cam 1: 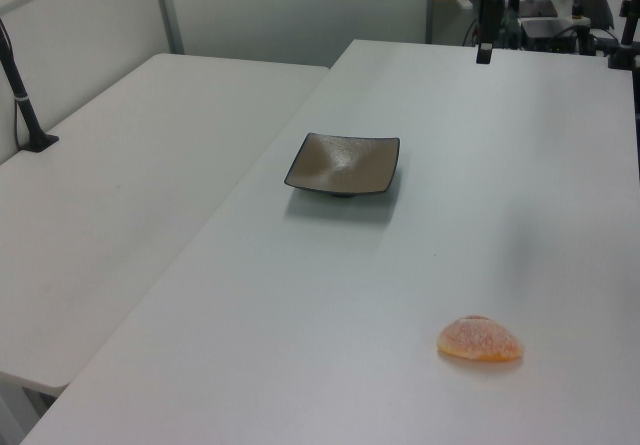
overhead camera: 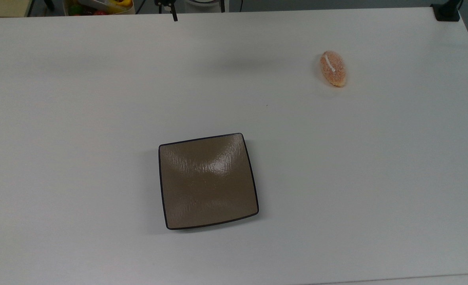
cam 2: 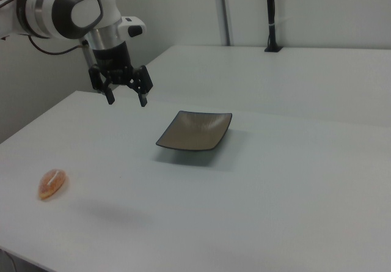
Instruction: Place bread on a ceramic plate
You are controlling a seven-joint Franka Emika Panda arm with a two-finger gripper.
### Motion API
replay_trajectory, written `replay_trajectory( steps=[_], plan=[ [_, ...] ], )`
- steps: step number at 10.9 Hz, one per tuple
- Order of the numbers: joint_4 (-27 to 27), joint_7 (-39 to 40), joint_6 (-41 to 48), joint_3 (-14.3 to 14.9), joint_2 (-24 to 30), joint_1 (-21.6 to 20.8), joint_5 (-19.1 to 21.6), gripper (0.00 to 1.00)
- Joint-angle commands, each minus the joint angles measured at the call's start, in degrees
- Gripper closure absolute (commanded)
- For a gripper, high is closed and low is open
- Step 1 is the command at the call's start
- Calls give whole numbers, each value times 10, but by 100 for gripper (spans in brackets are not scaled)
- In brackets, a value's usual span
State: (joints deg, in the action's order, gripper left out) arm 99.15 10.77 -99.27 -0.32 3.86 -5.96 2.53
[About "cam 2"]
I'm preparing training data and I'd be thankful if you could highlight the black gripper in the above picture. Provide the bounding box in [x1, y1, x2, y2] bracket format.
[88, 40, 154, 108]

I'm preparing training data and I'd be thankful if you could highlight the orange glazed bread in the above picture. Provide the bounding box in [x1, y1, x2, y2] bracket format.
[38, 168, 68, 200]

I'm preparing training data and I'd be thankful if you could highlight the square brown ceramic plate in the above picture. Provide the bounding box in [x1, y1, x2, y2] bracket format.
[155, 110, 233, 153]

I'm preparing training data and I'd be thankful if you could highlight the black pole with base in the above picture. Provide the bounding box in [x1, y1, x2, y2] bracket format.
[264, 0, 283, 53]

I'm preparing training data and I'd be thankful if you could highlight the grey metal wall post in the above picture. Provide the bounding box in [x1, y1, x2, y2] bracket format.
[213, 0, 231, 46]

